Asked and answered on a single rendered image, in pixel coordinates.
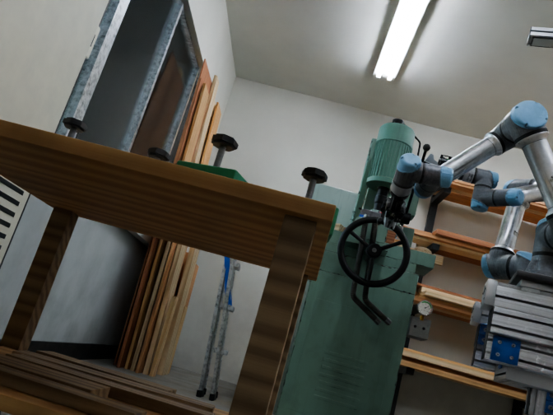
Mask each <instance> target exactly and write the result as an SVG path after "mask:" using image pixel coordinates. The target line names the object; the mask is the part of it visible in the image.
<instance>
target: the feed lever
mask: <svg viewBox="0 0 553 415"><path fill-rule="evenodd" d="M423 150H424V152H423V156H422V158H421V162H423V163H424V160H425V155H426V153H427V152H428V151H429V150H430V144H427V143H426V144H425V145H424V146H423ZM413 194H414V189H412V191H411V195H410V198H409V201H408V204H407V209H406V211H405V215H404V216H403V219H402V223H401V224H403V225H404V224H405V225H409V222H410V220H411V214H410V213H409V212H408V211H409V207H410V205H411V201H412V198H413Z"/></svg>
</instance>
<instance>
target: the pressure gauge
mask: <svg viewBox="0 0 553 415"><path fill-rule="evenodd" d="M427 306H428V307H427ZM425 307H426V308H425ZM416 310H417V312H418V313H419V314H420V315H421V317H420V320H422V321H424V317H425V316H427V315H430V314H431V313H432V311H433V306H432V304H431V303H430V302H429V301H426V300H423V301H420V302H419V303H418V304H417V306H416Z"/></svg>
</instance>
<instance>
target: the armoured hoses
mask: <svg viewBox="0 0 553 415"><path fill-rule="evenodd" d="M361 228H362V229H361V233H360V238H361V239H363V240H364V241H365V238H366V232H367V228H368V223H367V224H364V225H362V227H361ZM377 229H378V225H377V223H373V224H372V229H371V235H370V244H371V243H375V242H376V235H377V234H376V233H377ZM363 251H364V246H363V245H362V244H361V243H360V242H359V246H358V251H357V255H356V261H355V269H354V273H355V274H357V275H358V276H359V274H360V266H361V260H362V256H363ZM369 260H370V259H369V258H367V264H366V265H367V266H366V271H365V279H366V278H367V274H368V270H369ZM357 285H358V284H357V282H354V281H353V280H352V284H351V299H352V300H353V301H354V303H356V304H357V305H358V306H359V307H360V308H361V309H362V310H363V311H364V312H365V313H366V314H367V315H368V316H369V317H370V318H371V319H372V320H373V321H374V322H375V323H376V324H377V325H379V324H380V323H381V322H382V321H383V322H384V323H385V324H386V325H390V324H391V323H392V321H391V320H390V319H389V317H387V316H386V315H385V314H384V313H383V312H382V311H380V309H378V308H377V307H376V306H375V305H374V304H373V303H372V302H371V301H369V298H368V294H369V287H365V286H364V289H363V294H362V295H363V296H362V297H363V298H362V299H363V302H364V303H365V304H364V303H362V301H360V299H359V298H358V297H357V296H356V288H357ZM365 305H367V306H368V307H369V308H368V307H367V306H365ZM371 310H372V311H373V312H374V313H373V312H371ZM375 314H376V315H377V316H378V317H377V316H376V315H375ZM381 320H382V321H381Z"/></svg>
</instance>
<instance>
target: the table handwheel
mask: <svg viewBox="0 0 553 415"><path fill-rule="evenodd" d="M378 218H379V217H374V216H372V217H362V218H360V219H357V220H355V221H353V222H352V223H351V224H350V225H349V226H348V227H347V228H346V229H345V230H344V231H343V232H342V234H341V236H340V239H339V241H338V245H337V257H338V260H339V263H340V265H341V267H342V269H343V271H344V272H345V274H346V275H347V276H348V277H349V278H350V279H351V280H353V281H354V282H357V283H358V284H360V285H362V286H365V287H385V286H387V285H390V284H392V283H394V282H395V281H397V280H398V279H399V278H400V277H401V276H402V275H403V274H404V273H405V271H406V270H407V266H408V264H409V262H410V257H411V249H410V245H409V242H408V239H407V237H406V235H405V233H404V232H403V231H402V229H401V228H400V227H399V226H398V225H397V224H396V225H395V228H394V230H393V227H390V229H392V230H393V231H394V232H395V233H396V234H397V236H398V237H399V239H400V240H399V241H397V242H394V243H392V244H389V245H384V246H380V245H379V244H376V243H371V244H368V243H367V242H365V241H364V240H363V239H361V238H360V237H359V236H358V235H357V234H356V233H355V232H354V231H353V230H354V229H355V228H357V227H358V226H361V225H364V224H367V223H377V219H378ZM349 234H351V235H352V236H353V237H355V238H356V239H357V240H358V241H359V242H360V243H361V244H362V245H363V246H364V247H365V248H367V249H366V251H365V253H366V257H365V262H366V263H367V258H369V259H370V260H369V270H368V274H367V278H366V279H364V278H362V277H360V276H358V275H357V274H355V273H354V272H353V271H352V270H351V268H350V267H349V265H348V264H347V262H346V258H345V253H344V248H345V243H346V239H347V237H348V236H349ZM398 245H402V248H403V258H402V263H401V265H400V267H399V268H398V270H397V271H396V272H395V273H394V274H393V275H391V276H390V277H387V278H385V279H382V280H377V281H374V280H371V275H372V270H373V266H374V260H375V259H377V258H378V257H379V256H380V255H381V253H382V251H383V250H386V249H389V248H392V247H394V246H398Z"/></svg>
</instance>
